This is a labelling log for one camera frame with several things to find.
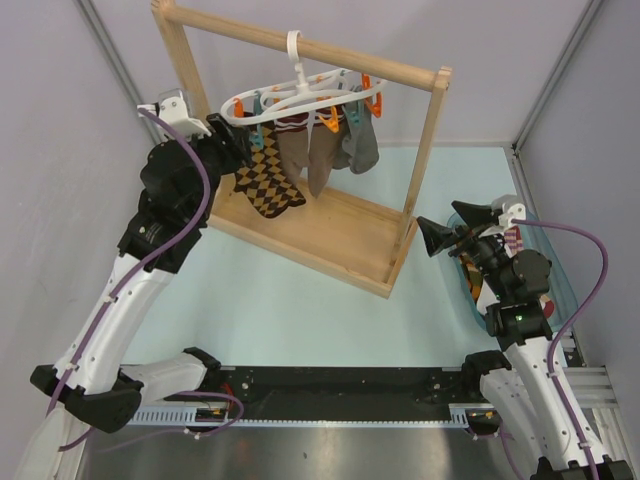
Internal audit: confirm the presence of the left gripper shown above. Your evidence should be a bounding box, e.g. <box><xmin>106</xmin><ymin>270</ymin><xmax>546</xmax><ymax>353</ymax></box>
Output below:
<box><xmin>170</xmin><ymin>112</ymin><xmax>252</xmax><ymax>223</ymax></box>

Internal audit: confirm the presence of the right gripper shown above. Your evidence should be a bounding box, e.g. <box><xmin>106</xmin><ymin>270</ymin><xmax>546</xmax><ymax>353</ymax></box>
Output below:
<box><xmin>417</xmin><ymin>200</ymin><xmax>511</xmax><ymax>301</ymax></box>

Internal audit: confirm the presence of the teal clip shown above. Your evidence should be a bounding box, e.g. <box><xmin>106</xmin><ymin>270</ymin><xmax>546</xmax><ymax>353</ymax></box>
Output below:
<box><xmin>249</xmin><ymin>123</ymin><xmax>264</xmax><ymax>150</ymax></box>
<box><xmin>342</xmin><ymin>100</ymin><xmax>364</xmax><ymax>129</ymax></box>

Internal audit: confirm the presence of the wooden drying rack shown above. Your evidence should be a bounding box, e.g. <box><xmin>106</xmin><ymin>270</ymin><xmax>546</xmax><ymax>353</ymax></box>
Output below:
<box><xmin>151</xmin><ymin>1</ymin><xmax>452</xmax><ymax>298</ymax></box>

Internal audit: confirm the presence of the white plastic clip hanger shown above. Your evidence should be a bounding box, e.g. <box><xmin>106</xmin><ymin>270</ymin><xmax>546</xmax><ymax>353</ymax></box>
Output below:
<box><xmin>220</xmin><ymin>30</ymin><xmax>388</xmax><ymax>126</ymax></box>

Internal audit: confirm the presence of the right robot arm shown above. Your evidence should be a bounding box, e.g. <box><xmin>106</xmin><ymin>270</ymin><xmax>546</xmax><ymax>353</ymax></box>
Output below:
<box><xmin>416</xmin><ymin>195</ymin><xmax>634</xmax><ymax>479</ymax></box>

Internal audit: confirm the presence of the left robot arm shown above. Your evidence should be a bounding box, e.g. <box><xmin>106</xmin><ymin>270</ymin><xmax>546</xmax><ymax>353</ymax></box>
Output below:
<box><xmin>30</xmin><ymin>114</ymin><xmax>251</xmax><ymax>433</ymax></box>

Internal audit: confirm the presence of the orange clip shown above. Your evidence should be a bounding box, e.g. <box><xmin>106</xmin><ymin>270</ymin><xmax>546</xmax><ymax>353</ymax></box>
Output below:
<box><xmin>361</xmin><ymin>73</ymin><xmax>383</xmax><ymax>118</ymax></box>
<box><xmin>314</xmin><ymin>106</ymin><xmax>340</xmax><ymax>133</ymax></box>
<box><xmin>233</xmin><ymin>98</ymin><xmax>245</xmax><ymax>119</ymax></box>

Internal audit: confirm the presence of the brown argyle sock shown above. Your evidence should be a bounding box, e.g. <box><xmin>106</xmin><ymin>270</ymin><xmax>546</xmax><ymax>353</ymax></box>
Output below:
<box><xmin>234</xmin><ymin>122</ymin><xmax>306</xmax><ymax>219</ymax></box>

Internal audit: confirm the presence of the olive orange striped sock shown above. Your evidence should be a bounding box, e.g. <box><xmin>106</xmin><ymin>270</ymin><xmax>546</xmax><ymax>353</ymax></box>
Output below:
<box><xmin>458</xmin><ymin>254</ymin><xmax>484</xmax><ymax>304</ymax></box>

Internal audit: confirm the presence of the purple striped sock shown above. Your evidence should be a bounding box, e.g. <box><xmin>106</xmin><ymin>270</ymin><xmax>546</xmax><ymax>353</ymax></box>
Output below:
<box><xmin>503</xmin><ymin>226</ymin><xmax>524</xmax><ymax>257</ymax></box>

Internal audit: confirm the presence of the tan striped sock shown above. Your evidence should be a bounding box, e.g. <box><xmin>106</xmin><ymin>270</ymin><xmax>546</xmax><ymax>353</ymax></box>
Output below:
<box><xmin>308</xmin><ymin>106</ymin><xmax>346</xmax><ymax>198</ymax></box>
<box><xmin>275</xmin><ymin>113</ymin><xmax>310</xmax><ymax>185</ymax></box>

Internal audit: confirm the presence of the grey sock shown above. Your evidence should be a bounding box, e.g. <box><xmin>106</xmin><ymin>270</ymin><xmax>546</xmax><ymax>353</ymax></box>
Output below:
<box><xmin>342</xmin><ymin>109</ymin><xmax>379</xmax><ymax>175</ymax></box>
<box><xmin>332</xmin><ymin>146</ymin><xmax>351</xmax><ymax>170</ymax></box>

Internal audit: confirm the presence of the blue plastic basket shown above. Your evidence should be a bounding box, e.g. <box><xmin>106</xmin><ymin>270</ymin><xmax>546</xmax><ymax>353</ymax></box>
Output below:
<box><xmin>446</xmin><ymin>208</ymin><xmax>581</xmax><ymax>336</ymax></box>

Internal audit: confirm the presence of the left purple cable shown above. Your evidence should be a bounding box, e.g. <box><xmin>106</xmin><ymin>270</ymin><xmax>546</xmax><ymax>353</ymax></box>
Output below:
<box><xmin>44</xmin><ymin>108</ymin><xmax>246</xmax><ymax>454</ymax></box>

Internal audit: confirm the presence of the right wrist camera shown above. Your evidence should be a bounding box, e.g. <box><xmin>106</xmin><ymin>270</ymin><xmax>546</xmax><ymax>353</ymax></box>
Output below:
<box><xmin>485</xmin><ymin>195</ymin><xmax>526</xmax><ymax>235</ymax></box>

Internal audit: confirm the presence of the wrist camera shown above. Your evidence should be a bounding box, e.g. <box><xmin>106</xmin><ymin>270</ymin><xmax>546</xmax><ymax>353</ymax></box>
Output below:
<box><xmin>485</xmin><ymin>195</ymin><xmax>526</xmax><ymax>235</ymax></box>
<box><xmin>137</xmin><ymin>88</ymin><xmax>211</xmax><ymax>140</ymax></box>

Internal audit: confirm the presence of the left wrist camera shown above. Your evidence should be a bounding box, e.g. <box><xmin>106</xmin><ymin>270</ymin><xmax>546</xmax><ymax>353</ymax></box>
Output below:
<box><xmin>137</xmin><ymin>88</ymin><xmax>211</xmax><ymax>140</ymax></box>

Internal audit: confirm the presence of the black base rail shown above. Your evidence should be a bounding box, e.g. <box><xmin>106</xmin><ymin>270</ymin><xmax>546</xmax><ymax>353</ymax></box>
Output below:
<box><xmin>154</xmin><ymin>364</ymin><xmax>609</xmax><ymax>424</ymax></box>

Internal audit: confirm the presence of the white cable duct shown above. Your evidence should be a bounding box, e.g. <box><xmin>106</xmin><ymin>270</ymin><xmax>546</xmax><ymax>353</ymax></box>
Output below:
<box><xmin>128</xmin><ymin>403</ymin><xmax>469</xmax><ymax>429</ymax></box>

